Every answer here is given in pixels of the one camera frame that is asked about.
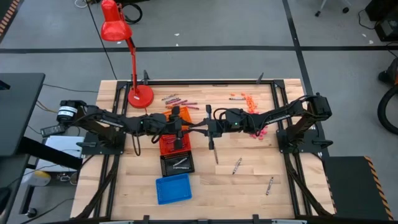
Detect yellow white container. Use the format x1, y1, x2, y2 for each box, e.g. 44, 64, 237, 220
22, 170, 52, 187

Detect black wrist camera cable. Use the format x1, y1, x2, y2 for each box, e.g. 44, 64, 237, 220
131, 133, 141, 156
213, 107, 233, 121

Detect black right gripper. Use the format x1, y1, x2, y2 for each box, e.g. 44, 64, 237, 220
188, 105, 249, 151

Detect black box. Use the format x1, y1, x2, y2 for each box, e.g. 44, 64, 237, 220
374, 17, 398, 43

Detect black power adapter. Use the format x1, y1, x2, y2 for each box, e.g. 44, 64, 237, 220
39, 123, 68, 138

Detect black plastic basket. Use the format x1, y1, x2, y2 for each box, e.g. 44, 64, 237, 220
160, 151, 196, 177

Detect office chair base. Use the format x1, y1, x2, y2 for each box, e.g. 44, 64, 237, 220
314, 0, 351, 18

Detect black side desk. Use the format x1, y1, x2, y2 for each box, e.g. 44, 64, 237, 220
0, 73, 46, 157

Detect white box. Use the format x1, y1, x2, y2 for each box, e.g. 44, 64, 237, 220
44, 135, 86, 173

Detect coiled black cable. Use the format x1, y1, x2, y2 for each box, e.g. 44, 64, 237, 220
121, 1, 144, 25

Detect black vacuum hose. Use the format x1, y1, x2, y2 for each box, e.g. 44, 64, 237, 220
376, 85, 398, 136

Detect blue plastic basket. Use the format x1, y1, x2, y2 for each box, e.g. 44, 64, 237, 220
155, 172, 193, 205

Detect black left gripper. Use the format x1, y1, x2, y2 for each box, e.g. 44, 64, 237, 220
151, 106, 200, 151

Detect black case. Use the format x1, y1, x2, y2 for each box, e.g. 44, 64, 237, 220
364, 0, 398, 22

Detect orange plastic basket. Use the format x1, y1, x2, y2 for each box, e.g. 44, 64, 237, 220
163, 105, 193, 130

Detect black diagonal beam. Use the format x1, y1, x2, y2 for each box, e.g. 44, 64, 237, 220
18, 136, 83, 171

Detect red desk lamp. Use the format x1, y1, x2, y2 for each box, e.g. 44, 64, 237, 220
99, 0, 155, 110

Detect red plastic basket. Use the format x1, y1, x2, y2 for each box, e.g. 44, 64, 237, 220
159, 132, 192, 156

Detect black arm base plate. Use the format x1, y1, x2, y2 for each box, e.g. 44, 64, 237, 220
275, 128, 334, 154
76, 130, 126, 156

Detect black hazard-striped platform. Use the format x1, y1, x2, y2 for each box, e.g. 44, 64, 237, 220
322, 155, 395, 222

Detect black lamp cable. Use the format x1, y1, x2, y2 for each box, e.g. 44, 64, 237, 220
85, 0, 118, 81

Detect black aluminium table frame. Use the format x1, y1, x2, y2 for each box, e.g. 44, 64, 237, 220
73, 79, 335, 224

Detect orange black vacuum cleaner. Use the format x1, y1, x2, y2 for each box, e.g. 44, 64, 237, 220
377, 57, 398, 86

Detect black floor cable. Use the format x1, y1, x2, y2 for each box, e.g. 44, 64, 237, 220
42, 82, 100, 93

